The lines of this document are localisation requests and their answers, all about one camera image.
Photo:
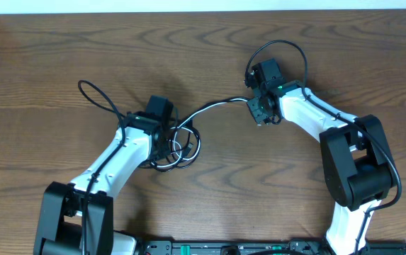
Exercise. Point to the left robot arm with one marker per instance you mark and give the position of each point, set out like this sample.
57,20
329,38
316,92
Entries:
77,217

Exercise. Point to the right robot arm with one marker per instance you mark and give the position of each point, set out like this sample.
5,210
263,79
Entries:
359,169

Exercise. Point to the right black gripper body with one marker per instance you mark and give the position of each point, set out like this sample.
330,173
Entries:
257,110

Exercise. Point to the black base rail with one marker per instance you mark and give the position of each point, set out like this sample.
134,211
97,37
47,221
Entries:
296,245

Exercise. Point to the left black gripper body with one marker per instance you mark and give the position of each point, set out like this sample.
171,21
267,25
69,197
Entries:
164,149

